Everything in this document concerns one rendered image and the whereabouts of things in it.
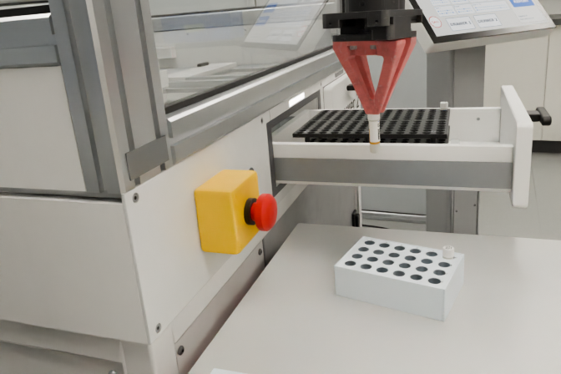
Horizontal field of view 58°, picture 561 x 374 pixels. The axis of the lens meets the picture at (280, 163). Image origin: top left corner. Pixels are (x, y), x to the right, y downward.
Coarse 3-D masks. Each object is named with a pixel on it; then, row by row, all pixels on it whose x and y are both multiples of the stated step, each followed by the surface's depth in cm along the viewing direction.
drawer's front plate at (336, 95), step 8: (336, 80) 107; (344, 80) 108; (328, 88) 99; (336, 88) 102; (344, 88) 109; (328, 96) 99; (336, 96) 102; (344, 96) 109; (352, 96) 117; (328, 104) 99; (336, 104) 102; (344, 104) 109; (360, 104) 126
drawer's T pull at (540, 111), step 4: (536, 108) 75; (540, 108) 74; (544, 108) 74; (528, 112) 72; (532, 112) 72; (536, 112) 72; (540, 112) 71; (544, 112) 71; (532, 116) 71; (536, 116) 71; (540, 116) 70; (544, 116) 69; (548, 116) 69; (532, 120) 71; (536, 120) 71; (540, 120) 70; (544, 120) 69; (548, 120) 68; (544, 124) 69; (548, 124) 69
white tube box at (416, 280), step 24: (360, 240) 62; (384, 240) 62; (336, 264) 57; (360, 264) 57; (384, 264) 57; (408, 264) 56; (432, 264) 55; (456, 264) 55; (336, 288) 58; (360, 288) 56; (384, 288) 54; (408, 288) 53; (432, 288) 51; (456, 288) 55; (408, 312) 53; (432, 312) 52
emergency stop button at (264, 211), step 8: (256, 200) 52; (264, 200) 52; (272, 200) 53; (256, 208) 52; (264, 208) 52; (272, 208) 53; (256, 216) 52; (264, 216) 52; (272, 216) 53; (256, 224) 52; (264, 224) 52; (272, 224) 53
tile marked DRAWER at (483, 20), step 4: (476, 16) 150; (480, 16) 150; (484, 16) 151; (488, 16) 152; (492, 16) 152; (496, 16) 153; (476, 20) 149; (480, 20) 149; (484, 20) 150; (488, 20) 151; (492, 20) 151; (496, 20) 152; (480, 24) 149; (484, 24) 149; (488, 24) 150; (492, 24) 150; (496, 24) 151; (500, 24) 152
